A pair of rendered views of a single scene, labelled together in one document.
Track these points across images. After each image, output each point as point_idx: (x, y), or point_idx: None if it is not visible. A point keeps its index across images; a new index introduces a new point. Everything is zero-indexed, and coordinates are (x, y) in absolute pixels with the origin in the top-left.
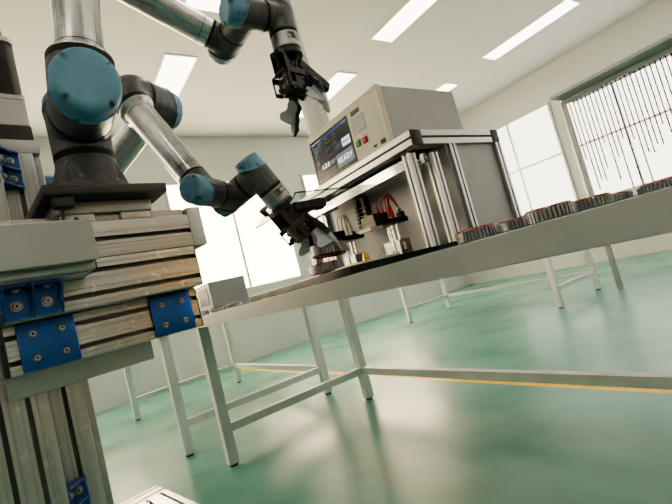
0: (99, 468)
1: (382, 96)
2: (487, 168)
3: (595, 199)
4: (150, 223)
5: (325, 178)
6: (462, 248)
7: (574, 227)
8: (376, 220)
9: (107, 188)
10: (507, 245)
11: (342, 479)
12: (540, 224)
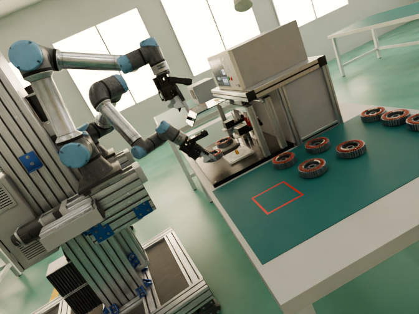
0: (137, 248)
1: (234, 57)
2: (313, 89)
3: (348, 154)
4: (121, 182)
5: (220, 85)
6: (230, 227)
7: (249, 257)
8: (240, 133)
9: (99, 182)
10: (239, 242)
11: None
12: (242, 247)
